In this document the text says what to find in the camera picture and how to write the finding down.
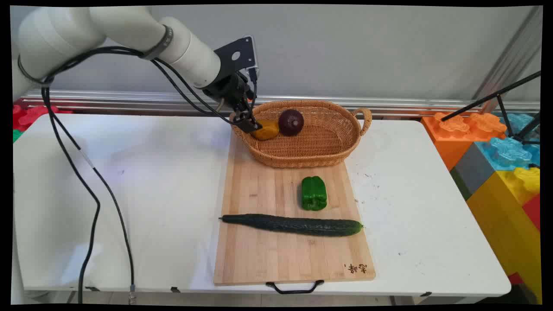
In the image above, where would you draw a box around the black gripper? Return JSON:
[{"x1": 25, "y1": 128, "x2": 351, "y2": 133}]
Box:
[{"x1": 201, "y1": 72, "x2": 263, "y2": 133}]

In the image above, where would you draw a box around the yellow-orange toy vegetable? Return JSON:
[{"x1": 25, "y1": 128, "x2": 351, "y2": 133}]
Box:
[{"x1": 251, "y1": 120, "x2": 280, "y2": 141}]

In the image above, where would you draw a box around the dark red onion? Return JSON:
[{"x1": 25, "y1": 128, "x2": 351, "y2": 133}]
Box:
[{"x1": 278, "y1": 109, "x2": 305, "y2": 137}]

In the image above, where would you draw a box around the woven wicker basket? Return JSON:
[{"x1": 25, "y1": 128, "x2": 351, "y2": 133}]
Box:
[{"x1": 229, "y1": 100, "x2": 372, "y2": 168}]

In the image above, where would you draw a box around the green bell pepper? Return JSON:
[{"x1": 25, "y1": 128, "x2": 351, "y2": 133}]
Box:
[{"x1": 301, "y1": 176, "x2": 328, "y2": 212}]

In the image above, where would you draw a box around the long dark green cucumber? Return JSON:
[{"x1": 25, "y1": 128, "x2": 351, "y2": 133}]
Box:
[{"x1": 219, "y1": 213, "x2": 364, "y2": 237}]

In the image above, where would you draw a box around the bamboo cutting board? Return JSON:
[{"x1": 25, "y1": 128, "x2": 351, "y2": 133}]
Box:
[{"x1": 213, "y1": 130, "x2": 376, "y2": 286}]

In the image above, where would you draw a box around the red giant building block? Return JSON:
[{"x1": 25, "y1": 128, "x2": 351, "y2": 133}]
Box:
[{"x1": 13, "y1": 104, "x2": 73, "y2": 132}]

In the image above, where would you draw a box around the orange giant building block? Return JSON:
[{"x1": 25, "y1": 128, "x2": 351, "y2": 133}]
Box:
[{"x1": 421, "y1": 112, "x2": 508, "y2": 171}]

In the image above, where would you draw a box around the grey giant building block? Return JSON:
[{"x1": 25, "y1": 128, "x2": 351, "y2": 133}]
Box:
[{"x1": 450, "y1": 143, "x2": 496, "y2": 201}]

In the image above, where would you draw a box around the black tripod stand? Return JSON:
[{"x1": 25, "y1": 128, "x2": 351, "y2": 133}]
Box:
[{"x1": 441, "y1": 70, "x2": 542, "y2": 145}]

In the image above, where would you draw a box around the light blue giant building block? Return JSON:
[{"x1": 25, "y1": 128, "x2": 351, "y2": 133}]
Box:
[{"x1": 474, "y1": 113, "x2": 541, "y2": 171}]

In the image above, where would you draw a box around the yellow giant building block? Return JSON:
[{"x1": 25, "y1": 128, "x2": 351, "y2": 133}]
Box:
[{"x1": 466, "y1": 167, "x2": 542, "y2": 303}]

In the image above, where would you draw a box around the aluminium frame rail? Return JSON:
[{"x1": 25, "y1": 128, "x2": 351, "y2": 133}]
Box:
[{"x1": 19, "y1": 90, "x2": 540, "y2": 118}]

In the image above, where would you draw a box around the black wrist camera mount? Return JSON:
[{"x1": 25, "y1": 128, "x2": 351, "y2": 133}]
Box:
[{"x1": 213, "y1": 35, "x2": 260, "y2": 83}]

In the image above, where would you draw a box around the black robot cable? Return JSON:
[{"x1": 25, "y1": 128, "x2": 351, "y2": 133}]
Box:
[{"x1": 17, "y1": 46, "x2": 259, "y2": 304}]

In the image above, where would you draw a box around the black cutting board handle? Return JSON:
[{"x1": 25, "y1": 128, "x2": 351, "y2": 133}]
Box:
[{"x1": 265, "y1": 280, "x2": 325, "y2": 295}]

